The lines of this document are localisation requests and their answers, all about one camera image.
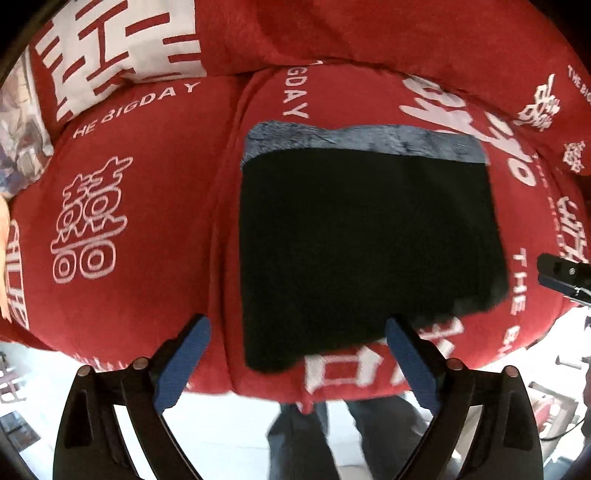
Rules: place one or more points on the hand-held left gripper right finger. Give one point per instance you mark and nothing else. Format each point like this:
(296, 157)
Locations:
(411, 357)

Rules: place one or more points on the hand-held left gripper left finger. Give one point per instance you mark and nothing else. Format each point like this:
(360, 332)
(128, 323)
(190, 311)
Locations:
(184, 355)

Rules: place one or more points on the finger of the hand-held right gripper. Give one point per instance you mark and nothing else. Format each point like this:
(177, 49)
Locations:
(561, 285)
(556, 265)

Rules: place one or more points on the black pants with grey waistband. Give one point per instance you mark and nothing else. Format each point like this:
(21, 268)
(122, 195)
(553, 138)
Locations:
(369, 249)

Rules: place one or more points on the person's trousered leg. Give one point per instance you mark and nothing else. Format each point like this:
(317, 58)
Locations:
(385, 438)
(298, 443)

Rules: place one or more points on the red and white object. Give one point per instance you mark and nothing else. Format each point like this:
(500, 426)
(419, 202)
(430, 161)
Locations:
(551, 408)

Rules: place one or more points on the red printed blanket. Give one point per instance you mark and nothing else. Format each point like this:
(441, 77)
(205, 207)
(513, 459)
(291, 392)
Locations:
(152, 207)

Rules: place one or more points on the grey picture-printed cloth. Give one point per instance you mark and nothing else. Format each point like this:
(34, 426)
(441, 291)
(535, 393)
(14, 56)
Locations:
(23, 134)

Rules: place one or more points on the red and white printed pillow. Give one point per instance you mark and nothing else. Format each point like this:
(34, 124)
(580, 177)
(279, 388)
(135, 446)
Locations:
(120, 41)

